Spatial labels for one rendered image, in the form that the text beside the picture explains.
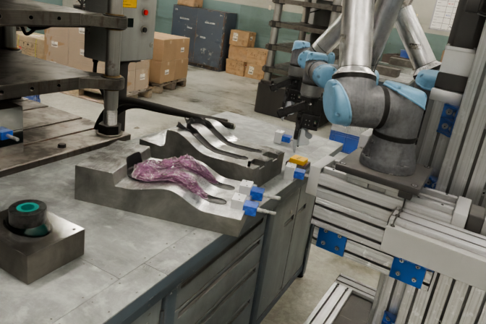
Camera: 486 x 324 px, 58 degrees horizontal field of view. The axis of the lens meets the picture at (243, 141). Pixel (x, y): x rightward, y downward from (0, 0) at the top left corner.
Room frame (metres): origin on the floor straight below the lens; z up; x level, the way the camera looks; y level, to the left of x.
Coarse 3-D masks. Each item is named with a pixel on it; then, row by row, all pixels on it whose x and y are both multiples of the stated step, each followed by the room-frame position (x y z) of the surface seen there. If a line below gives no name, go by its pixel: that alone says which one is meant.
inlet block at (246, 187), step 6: (246, 180) 1.29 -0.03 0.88; (240, 186) 1.24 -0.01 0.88; (246, 186) 1.24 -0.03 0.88; (252, 186) 1.28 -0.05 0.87; (240, 192) 1.24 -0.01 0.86; (246, 192) 1.24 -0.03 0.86; (252, 192) 1.24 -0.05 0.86; (258, 192) 1.24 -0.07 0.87; (264, 192) 1.27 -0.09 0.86; (252, 198) 1.24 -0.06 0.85; (258, 198) 1.24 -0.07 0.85; (270, 198) 1.25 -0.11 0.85; (276, 198) 1.24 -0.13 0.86
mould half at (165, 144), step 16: (176, 128) 1.56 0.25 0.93; (224, 128) 1.72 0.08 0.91; (144, 144) 1.58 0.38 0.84; (160, 144) 1.57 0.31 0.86; (176, 144) 1.52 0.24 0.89; (192, 144) 1.49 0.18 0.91; (224, 144) 1.60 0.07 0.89; (240, 144) 1.63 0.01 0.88; (256, 144) 1.65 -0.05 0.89; (208, 160) 1.45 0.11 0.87; (224, 160) 1.43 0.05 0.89; (240, 160) 1.44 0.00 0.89; (272, 160) 1.50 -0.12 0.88; (224, 176) 1.42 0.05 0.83; (240, 176) 1.39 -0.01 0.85; (256, 176) 1.40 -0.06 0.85; (272, 176) 1.53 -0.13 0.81
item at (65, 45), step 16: (48, 32) 5.47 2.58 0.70; (64, 32) 5.36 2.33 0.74; (80, 32) 5.28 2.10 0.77; (48, 48) 5.46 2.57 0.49; (64, 48) 5.36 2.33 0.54; (80, 48) 5.27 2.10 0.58; (64, 64) 5.36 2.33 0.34; (80, 64) 5.26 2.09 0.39; (144, 64) 5.49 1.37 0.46; (128, 80) 5.20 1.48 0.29; (144, 80) 5.50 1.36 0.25; (80, 96) 5.16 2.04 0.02; (128, 96) 5.28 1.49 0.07; (144, 96) 5.64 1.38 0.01
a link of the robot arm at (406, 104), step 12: (384, 84) 1.17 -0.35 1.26; (396, 84) 1.15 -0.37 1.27; (396, 96) 1.12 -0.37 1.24; (408, 96) 1.11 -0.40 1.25; (420, 96) 1.12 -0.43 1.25; (396, 108) 1.11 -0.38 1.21; (408, 108) 1.11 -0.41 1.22; (420, 108) 1.12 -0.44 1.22; (384, 120) 1.11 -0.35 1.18; (396, 120) 1.11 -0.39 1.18; (408, 120) 1.11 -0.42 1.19; (420, 120) 1.14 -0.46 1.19; (384, 132) 1.13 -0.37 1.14; (396, 132) 1.11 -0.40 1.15; (408, 132) 1.11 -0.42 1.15
